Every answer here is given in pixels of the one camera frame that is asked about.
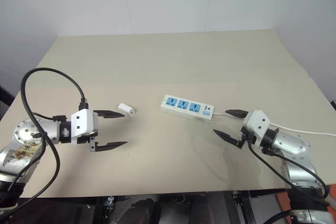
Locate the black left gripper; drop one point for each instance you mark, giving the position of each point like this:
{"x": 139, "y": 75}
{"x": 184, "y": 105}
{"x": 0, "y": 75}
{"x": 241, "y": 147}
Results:
{"x": 92, "y": 142}

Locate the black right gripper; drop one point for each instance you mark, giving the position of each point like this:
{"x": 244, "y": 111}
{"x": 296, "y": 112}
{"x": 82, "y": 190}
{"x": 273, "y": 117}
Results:
{"x": 246, "y": 136}

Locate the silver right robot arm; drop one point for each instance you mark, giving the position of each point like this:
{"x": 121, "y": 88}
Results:
{"x": 294, "y": 144}

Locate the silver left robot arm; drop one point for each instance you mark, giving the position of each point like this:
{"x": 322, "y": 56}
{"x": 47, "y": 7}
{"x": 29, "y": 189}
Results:
{"x": 25, "y": 132}

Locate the white plug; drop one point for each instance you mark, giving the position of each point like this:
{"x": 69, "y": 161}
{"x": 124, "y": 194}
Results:
{"x": 126, "y": 109}

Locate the white power strip, blue sockets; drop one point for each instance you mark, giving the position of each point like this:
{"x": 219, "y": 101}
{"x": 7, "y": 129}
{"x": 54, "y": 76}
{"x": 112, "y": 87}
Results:
{"x": 186, "y": 107}

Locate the dark rounded shape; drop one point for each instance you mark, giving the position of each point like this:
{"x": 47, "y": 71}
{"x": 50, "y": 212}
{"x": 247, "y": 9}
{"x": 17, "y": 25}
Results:
{"x": 143, "y": 212}

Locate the orange object under table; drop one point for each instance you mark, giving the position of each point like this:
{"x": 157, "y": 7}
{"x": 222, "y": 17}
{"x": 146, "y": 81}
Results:
{"x": 283, "y": 203}

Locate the dark object beside table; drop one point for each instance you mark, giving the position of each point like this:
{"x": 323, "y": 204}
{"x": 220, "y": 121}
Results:
{"x": 4, "y": 102}

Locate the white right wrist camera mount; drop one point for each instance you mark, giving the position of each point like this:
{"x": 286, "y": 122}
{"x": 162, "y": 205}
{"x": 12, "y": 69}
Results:
{"x": 257, "y": 121}

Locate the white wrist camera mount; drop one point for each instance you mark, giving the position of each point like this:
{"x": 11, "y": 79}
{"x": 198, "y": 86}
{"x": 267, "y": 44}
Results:
{"x": 82, "y": 123}
{"x": 257, "y": 121}

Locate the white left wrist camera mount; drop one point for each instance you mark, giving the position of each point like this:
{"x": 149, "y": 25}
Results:
{"x": 82, "y": 123}

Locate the black metal table frame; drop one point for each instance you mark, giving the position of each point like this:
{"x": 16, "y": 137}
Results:
{"x": 245, "y": 205}

